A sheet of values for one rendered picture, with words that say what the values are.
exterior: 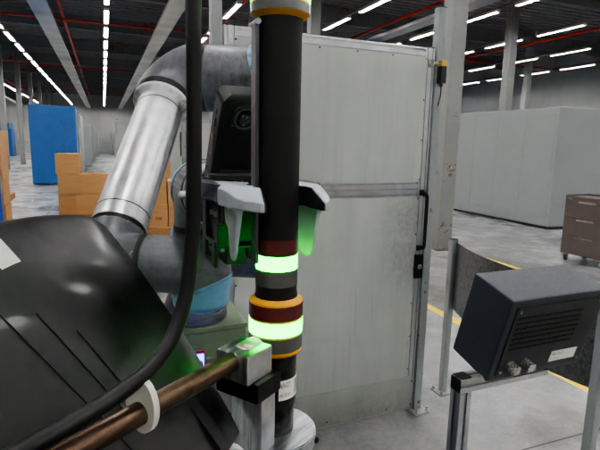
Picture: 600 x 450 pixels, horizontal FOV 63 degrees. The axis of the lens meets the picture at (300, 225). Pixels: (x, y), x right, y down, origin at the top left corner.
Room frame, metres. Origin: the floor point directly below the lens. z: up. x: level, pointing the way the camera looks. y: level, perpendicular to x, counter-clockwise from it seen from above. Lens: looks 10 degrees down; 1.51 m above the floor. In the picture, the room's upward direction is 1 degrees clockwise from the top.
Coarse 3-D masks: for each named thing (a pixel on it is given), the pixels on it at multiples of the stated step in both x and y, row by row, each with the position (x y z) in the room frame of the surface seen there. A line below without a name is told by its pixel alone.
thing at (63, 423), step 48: (192, 0) 0.30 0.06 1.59; (192, 48) 0.30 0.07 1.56; (192, 96) 0.30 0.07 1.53; (192, 144) 0.30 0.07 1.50; (192, 192) 0.30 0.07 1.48; (192, 240) 0.30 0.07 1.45; (192, 288) 0.29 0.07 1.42; (144, 384) 0.26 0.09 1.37; (48, 432) 0.21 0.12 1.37; (144, 432) 0.26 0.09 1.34
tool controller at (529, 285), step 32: (480, 288) 0.94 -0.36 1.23; (512, 288) 0.91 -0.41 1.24; (544, 288) 0.93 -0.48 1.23; (576, 288) 0.95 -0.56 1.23; (480, 320) 0.94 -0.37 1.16; (512, 320) 0.88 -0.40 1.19; (544, 320) 0.91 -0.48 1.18; (576, 320) 0.95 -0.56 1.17; (480, 352) 0.93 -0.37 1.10; (512, 352) 0.91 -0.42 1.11; (544, 352) 0.94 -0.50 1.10; (576, 352) 0.99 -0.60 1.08
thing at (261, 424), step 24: (240, 360) 0.33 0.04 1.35; (264, 360) 0.34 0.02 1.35; (216, 384) 0.35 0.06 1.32; (240, 384) 0.33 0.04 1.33; (264, 384) 0.33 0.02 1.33; (240, 408) 0.35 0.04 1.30; (264, 408) 0.34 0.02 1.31; (240, 432) 0.35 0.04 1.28; (264, 432) 0.34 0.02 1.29; (312, 432) 0.37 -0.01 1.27
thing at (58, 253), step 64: (64, 256) 0.35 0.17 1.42; (128, 256) 0.41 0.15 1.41; (0, 320) 0.28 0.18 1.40; (64, 320) 0.31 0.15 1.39; (128, 320) 0.34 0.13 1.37; (0, 384) 0.26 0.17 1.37; (64, 384) 0.28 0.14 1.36; (0, 448) 0.24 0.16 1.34; (128, 448) 0.28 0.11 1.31; (192, 448) 0.31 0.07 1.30
